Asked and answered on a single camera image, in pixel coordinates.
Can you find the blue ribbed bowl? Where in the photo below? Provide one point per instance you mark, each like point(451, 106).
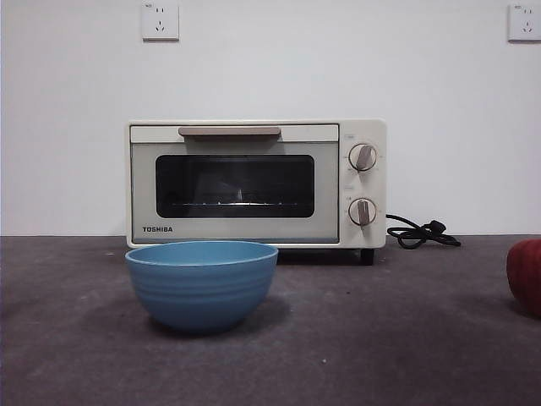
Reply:
point(203, 292)

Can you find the red yellow apple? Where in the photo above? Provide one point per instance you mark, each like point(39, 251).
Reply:
point(526, 279)

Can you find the metal oven rack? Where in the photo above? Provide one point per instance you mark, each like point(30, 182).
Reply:
point(236, 204)

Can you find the beige oven knob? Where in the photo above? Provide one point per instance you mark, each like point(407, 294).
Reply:
point(362, 157)
point(362, 211)

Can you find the cream Toshiba toaster oven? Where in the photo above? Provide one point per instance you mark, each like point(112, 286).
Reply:
point(363, 186)

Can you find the white wall socket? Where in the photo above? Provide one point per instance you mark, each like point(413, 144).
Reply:
point(160, 21)
point(525, 23)

